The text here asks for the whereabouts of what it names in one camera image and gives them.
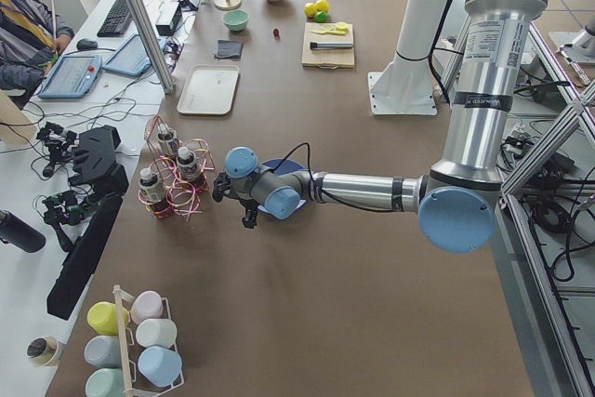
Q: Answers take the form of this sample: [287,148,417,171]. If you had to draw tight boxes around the white cup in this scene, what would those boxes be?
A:
[136,319,178,349]

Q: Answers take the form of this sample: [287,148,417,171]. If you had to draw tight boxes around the wooden cutting board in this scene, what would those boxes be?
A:
[301,22,355,69]

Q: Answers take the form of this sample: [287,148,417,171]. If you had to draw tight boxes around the black handled knife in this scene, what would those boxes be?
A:
[309,41,354,50]

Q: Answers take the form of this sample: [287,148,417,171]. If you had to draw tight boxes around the blue cup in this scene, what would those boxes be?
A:
[138,346,182,388]

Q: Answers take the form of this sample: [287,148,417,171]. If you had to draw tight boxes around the mint green cup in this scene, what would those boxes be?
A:
[85,368,125,397]

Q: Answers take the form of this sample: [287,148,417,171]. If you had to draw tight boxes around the pink cup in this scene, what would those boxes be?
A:
[130,290,164,324]

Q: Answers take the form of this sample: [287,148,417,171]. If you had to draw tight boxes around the blue teach pendant right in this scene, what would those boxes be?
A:
[102,33,152,77]

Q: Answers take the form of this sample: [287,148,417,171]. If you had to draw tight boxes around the blue teach pendant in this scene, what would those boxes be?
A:
[37,55,102,99]
[102,33,152,77]

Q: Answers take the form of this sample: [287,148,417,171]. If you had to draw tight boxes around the black water bottle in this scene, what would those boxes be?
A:
[1,210,46,253]

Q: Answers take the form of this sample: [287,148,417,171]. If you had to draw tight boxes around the tape roll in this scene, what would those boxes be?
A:
[26,336,66,366]

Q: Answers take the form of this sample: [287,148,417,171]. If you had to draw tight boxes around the dark bottle rear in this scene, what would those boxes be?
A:
[157,123,179,156]

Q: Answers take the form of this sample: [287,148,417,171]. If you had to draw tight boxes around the copper wire bottle rack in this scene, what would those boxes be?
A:
[138,115,215,219]

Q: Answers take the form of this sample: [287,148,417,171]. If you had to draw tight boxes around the grey cup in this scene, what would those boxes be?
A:
[84,335,122,368]

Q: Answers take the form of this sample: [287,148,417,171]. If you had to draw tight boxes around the dark bottle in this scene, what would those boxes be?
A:
[139,167,166,204]
[177,146,200,181]
[157,123,179,156]

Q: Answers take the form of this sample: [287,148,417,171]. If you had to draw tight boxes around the blue teach pendant left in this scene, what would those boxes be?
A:
[37,55,102,99]

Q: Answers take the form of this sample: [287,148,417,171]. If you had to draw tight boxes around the yellow lemon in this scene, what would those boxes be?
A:
[303,3,318,18]
[314,0,330,13]

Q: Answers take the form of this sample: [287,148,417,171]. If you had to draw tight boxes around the aluminium frame post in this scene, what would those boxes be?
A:
[126,0,175,94]

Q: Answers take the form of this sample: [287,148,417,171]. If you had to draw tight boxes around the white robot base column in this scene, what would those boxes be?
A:
[368,0,448,115]

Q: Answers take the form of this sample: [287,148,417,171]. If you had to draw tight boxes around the green bowl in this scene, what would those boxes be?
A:
[222,9,249,32]

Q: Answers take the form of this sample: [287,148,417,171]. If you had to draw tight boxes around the dark bottle middle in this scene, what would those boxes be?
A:
[177,146,200,181]

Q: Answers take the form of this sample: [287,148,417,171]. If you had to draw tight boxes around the blue plate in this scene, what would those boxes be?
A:
[259,158,308,212]

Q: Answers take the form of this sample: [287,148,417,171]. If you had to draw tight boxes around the white cup rack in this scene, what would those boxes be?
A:
[112,285,185,397]

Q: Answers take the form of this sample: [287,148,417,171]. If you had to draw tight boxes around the green lime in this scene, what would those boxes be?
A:
[313,11,328,23]

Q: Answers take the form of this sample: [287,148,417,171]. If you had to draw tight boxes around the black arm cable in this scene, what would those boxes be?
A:
[269,141,419,213]

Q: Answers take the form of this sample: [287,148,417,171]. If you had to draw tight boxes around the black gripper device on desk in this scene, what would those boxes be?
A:
[36,122,78,179]

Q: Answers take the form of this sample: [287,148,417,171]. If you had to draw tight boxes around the dark grey cloth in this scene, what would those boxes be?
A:
[214,40,244,60]

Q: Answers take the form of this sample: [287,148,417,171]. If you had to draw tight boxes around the beige tray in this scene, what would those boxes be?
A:
[177,64,240,115]

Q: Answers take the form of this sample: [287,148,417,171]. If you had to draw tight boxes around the black computer mouse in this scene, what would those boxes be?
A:
[76,38,99,51]

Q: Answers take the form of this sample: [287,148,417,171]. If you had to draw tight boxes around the seated person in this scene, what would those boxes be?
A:
[1,0,74,92]

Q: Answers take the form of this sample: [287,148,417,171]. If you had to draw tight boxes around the black keyboard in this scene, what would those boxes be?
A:
[97,0,132,37]

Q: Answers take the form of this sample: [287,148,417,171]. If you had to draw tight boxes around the black box on desk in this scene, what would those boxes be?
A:
[155,2,182,36]

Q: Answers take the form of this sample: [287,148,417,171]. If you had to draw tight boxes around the yellow cup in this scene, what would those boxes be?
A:
[86,301,118,336]

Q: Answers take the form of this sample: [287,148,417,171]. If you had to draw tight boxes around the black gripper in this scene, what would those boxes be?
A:
[212,172,258,229]

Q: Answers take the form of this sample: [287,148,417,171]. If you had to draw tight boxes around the dark bottle front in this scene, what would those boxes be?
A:
[139,167,166,204]

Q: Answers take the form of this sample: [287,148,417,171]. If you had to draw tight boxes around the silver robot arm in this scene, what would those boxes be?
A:
[212,0,549,253]

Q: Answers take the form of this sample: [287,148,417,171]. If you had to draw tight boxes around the lemon slices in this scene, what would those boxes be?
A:
[311,21,350,35]

